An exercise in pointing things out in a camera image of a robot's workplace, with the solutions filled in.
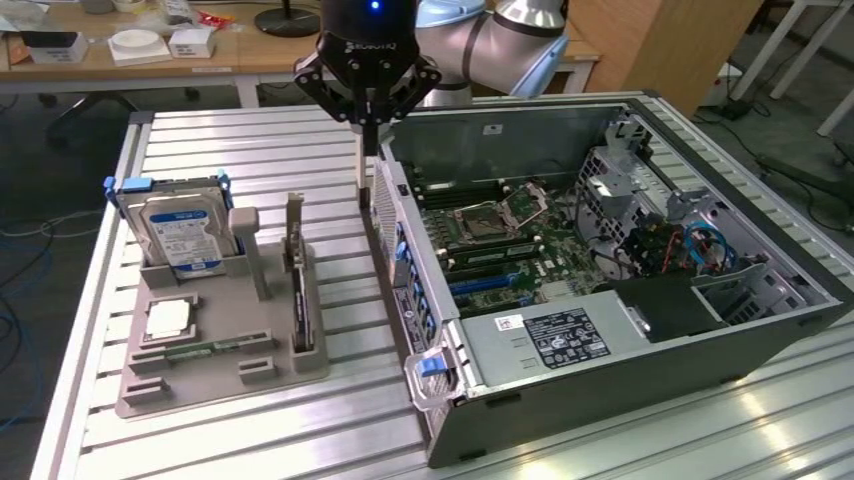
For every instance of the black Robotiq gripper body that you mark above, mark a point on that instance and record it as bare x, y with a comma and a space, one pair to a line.
367, 45

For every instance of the Nvidia GPU graphics card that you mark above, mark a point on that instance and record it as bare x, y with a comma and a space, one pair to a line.
300, 300

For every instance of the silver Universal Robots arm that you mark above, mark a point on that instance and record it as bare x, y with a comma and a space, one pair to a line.
494, 45

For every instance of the blue expansion slot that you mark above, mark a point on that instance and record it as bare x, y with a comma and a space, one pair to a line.
483, 285

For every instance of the wooden desk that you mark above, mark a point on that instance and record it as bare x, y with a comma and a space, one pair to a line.
267, 55

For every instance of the black round lamp base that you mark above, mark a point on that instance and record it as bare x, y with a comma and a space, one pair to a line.
287, 22

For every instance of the red packet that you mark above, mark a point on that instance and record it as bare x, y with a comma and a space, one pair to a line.
216, 21

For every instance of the small white labelled box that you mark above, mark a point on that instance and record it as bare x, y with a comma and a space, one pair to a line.
192, 44

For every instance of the white box with round hole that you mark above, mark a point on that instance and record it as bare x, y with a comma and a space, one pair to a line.
139, 47

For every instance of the metal socket cover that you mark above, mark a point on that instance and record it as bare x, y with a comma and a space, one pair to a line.
527, 200

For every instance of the CPU socket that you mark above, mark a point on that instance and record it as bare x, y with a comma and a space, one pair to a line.
480, 222

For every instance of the dark RAM stick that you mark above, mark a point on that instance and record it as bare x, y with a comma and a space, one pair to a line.
494, 254

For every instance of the hard disk in blue caddy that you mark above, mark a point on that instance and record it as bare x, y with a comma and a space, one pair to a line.
183, 235

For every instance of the black chair base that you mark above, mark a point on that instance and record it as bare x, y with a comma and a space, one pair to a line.
80, 112

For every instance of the grey cup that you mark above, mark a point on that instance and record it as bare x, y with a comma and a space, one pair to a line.
97, 6

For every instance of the perforated metal disk bay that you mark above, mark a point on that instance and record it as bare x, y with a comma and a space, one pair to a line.
620, 190

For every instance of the wooden cabinet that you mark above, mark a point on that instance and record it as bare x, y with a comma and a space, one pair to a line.
680, 50

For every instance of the white box with black lid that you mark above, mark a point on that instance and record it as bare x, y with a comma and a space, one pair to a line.
56, 47

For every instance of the green motherboard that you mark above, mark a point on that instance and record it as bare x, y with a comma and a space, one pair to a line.
554, 260

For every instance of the grey 3D-printed parts rack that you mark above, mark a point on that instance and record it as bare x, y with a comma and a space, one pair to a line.
227, 310

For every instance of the silver CPU chip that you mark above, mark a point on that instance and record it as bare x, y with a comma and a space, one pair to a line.
169, 322

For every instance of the grey power supply unit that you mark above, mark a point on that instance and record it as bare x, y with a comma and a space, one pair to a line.
507, 350

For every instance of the green RAM stick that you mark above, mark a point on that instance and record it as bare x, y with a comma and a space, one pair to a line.
200, 347

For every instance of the black floor stand leg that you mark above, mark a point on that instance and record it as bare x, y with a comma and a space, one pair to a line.
807, 175

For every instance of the open black PC case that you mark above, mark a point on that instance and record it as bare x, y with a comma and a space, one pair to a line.
600, 400

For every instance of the white table frame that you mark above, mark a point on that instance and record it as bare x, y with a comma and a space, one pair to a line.
800, 30

